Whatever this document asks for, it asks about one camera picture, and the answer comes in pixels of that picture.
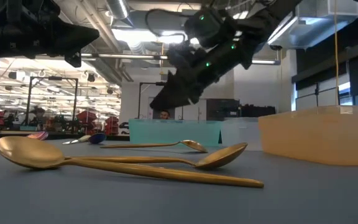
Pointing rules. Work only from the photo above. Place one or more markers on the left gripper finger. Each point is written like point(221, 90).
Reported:
point(74, 59)
point(73, 35)

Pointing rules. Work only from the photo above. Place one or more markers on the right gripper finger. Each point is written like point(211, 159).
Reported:
point(174, 91)

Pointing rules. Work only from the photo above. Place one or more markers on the gold spoon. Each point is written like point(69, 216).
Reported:
point(30, 152)
point(222, 157)
point(194, 144)

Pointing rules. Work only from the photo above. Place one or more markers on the iridescent rainbow spoon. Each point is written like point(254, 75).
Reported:
point(97, 138)
point(39, 135)

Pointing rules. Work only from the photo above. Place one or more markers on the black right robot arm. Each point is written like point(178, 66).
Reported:
point(275, 15)

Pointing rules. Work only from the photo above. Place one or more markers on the person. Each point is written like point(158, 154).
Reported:
point(165, 115)
point(38, 112)

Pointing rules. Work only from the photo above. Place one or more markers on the teal plastic bin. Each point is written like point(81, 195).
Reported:
point(172, 133)

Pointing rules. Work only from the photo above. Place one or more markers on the black cabinet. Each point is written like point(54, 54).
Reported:
point(222, 109)

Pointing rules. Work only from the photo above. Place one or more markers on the ceiling tube light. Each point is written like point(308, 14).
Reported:
point(126, 56)

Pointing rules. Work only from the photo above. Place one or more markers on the red storage bin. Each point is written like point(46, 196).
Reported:
point(112, 124)
point(86, 118)

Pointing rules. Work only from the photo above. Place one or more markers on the clear plastic bin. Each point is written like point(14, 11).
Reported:
point(241, 133)

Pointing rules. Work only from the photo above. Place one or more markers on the white ventilation unit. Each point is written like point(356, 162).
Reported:
point(315, 21)

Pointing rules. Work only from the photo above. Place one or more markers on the black metal station frame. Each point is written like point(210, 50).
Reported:
point(29, 102)
point(140, 99)

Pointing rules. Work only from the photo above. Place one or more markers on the silver ceiling duct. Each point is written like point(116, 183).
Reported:
point(118, 8)

